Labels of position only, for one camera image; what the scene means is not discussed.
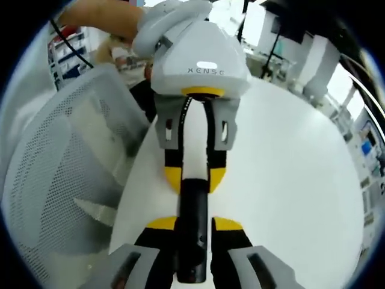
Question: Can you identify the black stand pole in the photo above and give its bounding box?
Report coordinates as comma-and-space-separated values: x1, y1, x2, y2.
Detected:
260, 11, 285, 79

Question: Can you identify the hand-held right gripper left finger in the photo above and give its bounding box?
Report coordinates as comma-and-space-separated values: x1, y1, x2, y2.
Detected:
76, 216, 179, 289

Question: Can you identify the storage shelf with boxes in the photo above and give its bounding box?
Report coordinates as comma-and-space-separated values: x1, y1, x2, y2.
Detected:
48, 26, 97, 91

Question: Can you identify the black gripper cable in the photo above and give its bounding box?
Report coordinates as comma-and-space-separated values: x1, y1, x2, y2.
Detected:
49, 17, 97, 70

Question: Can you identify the dark cloth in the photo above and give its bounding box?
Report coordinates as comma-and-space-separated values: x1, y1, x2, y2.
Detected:
131, 79, 157, 123

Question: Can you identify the black remote control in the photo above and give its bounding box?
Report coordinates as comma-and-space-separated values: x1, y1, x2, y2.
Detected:
176, 177, 210, 284

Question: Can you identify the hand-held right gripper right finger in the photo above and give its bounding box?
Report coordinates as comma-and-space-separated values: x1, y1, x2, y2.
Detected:
210, 216, 307, 289

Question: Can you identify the white mesh office chair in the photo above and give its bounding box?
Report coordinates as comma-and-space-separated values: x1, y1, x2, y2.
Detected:
1, 64, 157, 285

